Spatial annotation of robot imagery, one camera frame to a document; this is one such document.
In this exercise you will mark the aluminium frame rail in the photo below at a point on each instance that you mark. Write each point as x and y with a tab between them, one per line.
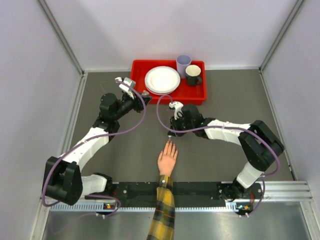
274	190

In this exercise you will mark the lower white plate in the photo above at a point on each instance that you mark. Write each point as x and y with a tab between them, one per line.
160	91

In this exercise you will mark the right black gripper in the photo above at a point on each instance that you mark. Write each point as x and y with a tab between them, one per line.
174	124

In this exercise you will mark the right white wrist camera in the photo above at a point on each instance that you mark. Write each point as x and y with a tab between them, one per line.
177	107

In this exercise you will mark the mannequin hand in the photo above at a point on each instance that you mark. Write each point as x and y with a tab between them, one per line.
167	159

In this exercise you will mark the red plastic tray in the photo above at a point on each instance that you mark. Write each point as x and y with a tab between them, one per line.
184	93

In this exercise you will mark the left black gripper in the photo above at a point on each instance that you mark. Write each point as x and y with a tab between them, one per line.
137	103

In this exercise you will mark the glitter nail polish bottle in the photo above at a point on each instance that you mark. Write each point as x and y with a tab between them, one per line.
145	94

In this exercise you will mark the lavender plastic cup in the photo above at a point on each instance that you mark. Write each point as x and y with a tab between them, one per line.
182	62

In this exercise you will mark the yellow plaid sleeve forearm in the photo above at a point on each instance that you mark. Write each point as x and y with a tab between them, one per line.
163	222

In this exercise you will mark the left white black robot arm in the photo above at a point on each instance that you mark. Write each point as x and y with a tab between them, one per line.
63	180

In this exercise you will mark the white plate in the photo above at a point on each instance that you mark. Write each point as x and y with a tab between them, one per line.
160	91
162	77

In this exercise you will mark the dark green mug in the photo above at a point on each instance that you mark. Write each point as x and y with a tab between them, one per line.
192	73

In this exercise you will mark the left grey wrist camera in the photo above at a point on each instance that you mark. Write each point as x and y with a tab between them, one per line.
126	85

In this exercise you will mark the upper white plate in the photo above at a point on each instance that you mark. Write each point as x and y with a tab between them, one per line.
162	77

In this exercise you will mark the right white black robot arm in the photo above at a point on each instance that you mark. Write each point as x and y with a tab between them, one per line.
260	145

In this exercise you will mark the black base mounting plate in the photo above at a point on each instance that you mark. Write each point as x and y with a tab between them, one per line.
182	194

